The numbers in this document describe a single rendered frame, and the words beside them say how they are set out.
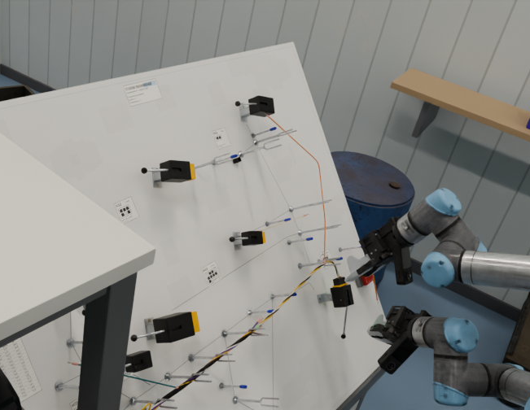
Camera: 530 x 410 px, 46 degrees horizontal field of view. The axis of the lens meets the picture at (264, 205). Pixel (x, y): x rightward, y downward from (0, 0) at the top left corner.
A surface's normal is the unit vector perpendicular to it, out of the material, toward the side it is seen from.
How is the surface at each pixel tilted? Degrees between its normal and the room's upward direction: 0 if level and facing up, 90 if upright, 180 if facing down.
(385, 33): 90
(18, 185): 0
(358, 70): 90
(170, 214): 50
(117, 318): 90
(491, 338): 0
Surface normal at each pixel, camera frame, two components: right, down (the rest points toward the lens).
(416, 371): 0.21, -0.82
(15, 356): 0.72, -0.16
